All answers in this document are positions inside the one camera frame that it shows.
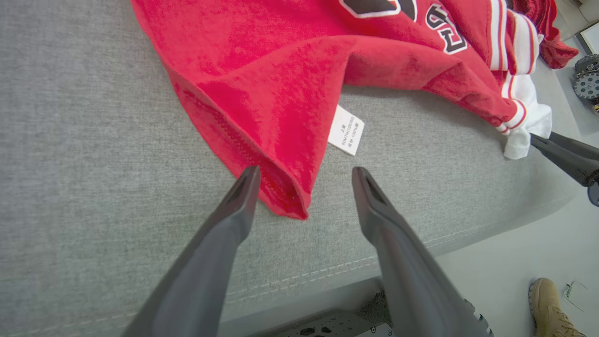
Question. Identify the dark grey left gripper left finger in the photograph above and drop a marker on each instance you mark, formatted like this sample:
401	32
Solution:
196	281

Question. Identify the red shorts white trim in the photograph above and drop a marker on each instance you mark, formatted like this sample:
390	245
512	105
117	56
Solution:
552	42

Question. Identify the red jersey striped white trim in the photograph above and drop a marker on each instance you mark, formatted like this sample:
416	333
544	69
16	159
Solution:
262	70

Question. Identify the white board dark frame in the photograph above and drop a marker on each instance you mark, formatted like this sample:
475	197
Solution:
590	40

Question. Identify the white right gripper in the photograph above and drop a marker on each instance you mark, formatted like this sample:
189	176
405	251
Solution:
594	194

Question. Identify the tan suede boot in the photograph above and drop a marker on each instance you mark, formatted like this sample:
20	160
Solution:
550	309

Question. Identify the black omni wheel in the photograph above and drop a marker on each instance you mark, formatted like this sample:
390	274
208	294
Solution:
587	86
588	63

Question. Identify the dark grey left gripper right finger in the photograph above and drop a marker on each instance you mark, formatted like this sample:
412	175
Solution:
412	290

